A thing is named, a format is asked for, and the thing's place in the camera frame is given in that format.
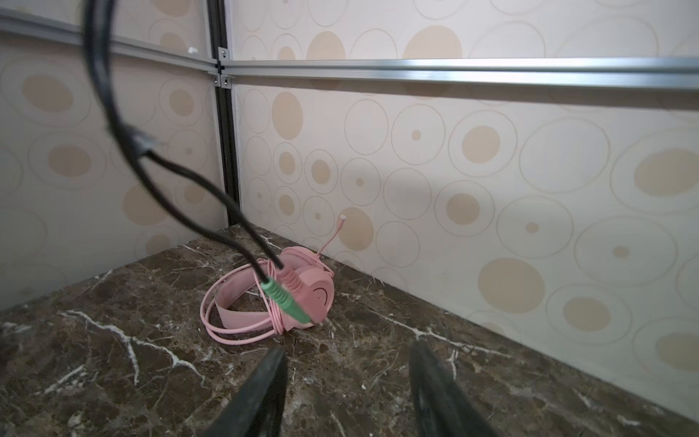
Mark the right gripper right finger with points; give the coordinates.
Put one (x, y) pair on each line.
(441, 408)

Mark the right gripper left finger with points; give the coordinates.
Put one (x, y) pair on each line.
(258, 406)

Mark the pink headset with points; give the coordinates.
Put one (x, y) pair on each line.
(296, 297)

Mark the left black corner post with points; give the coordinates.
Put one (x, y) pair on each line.
(223, 94)

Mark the horizontal aluminium rail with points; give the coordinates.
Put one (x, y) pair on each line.
(670, 74)

